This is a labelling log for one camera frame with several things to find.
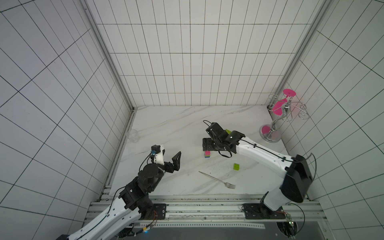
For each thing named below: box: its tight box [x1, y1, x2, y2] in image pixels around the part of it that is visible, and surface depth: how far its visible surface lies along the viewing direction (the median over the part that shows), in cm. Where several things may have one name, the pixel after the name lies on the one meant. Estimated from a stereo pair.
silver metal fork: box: [198, 171, 236, 189], surface depth 83 cm
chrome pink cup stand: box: [259, 89, 310, 143], surface depth 91 cm
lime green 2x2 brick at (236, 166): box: [233, 163, 240, 171], surface depth 89 cm
